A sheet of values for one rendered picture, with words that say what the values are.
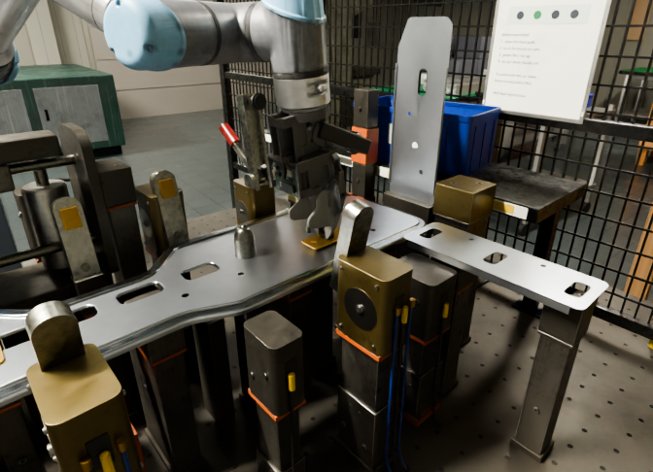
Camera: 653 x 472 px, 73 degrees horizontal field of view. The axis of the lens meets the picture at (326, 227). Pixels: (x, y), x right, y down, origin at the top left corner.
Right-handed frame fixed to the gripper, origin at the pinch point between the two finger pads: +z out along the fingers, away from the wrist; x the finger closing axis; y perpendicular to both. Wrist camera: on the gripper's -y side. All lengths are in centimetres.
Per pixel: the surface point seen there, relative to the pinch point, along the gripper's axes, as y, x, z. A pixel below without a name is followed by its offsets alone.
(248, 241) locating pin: 12.7, -3.4, -1.7
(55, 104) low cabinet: -52, -481, 48
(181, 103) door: -274, -693, 118
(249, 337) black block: 22.3, 10.6, 2.2
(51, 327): 39.8, 10.7, -10.8
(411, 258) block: -8.2, 11.0, 5.4
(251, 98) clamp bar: -0.8, -18.2, -18.6
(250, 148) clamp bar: 0.6, -18.9, -10.0
